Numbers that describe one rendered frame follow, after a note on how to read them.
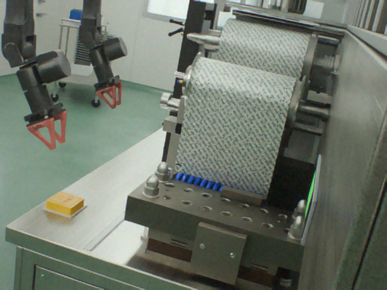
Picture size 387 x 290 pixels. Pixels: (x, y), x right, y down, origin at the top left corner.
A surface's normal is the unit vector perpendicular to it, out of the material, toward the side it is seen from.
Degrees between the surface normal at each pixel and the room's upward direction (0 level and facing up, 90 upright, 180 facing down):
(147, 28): 90
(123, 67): 90
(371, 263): 90
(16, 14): 80
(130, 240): 0
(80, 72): 90
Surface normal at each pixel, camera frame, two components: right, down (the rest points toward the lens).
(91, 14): -0.07, 0.06
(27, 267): -0.27, 0.24
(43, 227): 0.18, -0.94
